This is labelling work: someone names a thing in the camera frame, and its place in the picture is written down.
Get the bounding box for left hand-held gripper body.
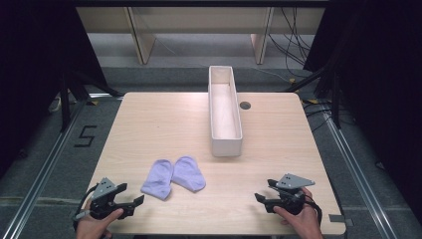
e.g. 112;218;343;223
89;177;133;220

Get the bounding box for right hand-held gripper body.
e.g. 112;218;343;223
264;172;316;216

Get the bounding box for lilac sock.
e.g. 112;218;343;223
171;155;207;193
140;158;174;201

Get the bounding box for person's left hand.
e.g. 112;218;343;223
76;208;124;239

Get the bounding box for person's right hand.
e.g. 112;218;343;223
273;187;323;239

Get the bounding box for grey tape strip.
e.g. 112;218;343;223
328;214;354;227

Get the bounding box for long white box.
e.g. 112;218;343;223
208;65;244;157

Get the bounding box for black metal stand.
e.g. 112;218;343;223
59;71;123;133
282;63;342;130

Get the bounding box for dark curtain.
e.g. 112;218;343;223
303;0;422;220
0;0;108;173

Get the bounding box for left hand-held gripper cable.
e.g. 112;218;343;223
73;184;98;231

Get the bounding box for hand-held gripper cable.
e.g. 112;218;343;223
73;184;98;231
303;194;323;227

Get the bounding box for right hand-held gripper cable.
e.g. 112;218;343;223
303;194;323;227

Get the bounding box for aluminium floor rail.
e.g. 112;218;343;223
1;99;88;239
322;109;399;239

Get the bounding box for black floor cables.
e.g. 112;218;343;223
302;100;332;132

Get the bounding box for bundle of black cables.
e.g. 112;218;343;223
268;7;317;78

